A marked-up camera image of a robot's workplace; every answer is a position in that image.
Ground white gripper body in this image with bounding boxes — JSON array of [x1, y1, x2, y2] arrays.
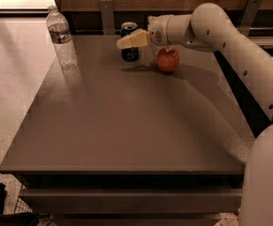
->
[[148, 14, 173, 46]]

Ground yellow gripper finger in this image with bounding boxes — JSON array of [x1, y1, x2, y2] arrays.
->
[[117, 29, 151, 50]]

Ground blue pepsi can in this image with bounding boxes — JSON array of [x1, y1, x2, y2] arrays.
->
[[120, 22, 139, 62]]

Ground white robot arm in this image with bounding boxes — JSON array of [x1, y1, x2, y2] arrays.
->
[[117, 3, 273, 226]]

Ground red apple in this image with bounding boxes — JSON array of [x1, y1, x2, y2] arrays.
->
[[156, 47, 180, 73]]

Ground clear plastic water bottle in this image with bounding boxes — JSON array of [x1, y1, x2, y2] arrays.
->
[[46, 6, 78, 70]]

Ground grey cabinet drawer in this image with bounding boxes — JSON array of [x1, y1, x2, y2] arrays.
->
[[20, 188, 242, 214]]

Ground left metal wall bracket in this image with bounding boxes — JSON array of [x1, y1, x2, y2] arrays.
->
[[100, 0, 116, 35]]

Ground metal wall bracket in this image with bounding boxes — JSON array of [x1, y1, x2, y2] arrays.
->
[[238, 0, 263, 37], [100, 0, 116, 35]]

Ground right metal wall bracket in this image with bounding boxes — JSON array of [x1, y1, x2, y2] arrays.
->
[[238, 0, 263, 37]]

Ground wire mesh basket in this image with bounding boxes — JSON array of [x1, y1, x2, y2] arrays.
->
[[13, 196, 33, 214]]

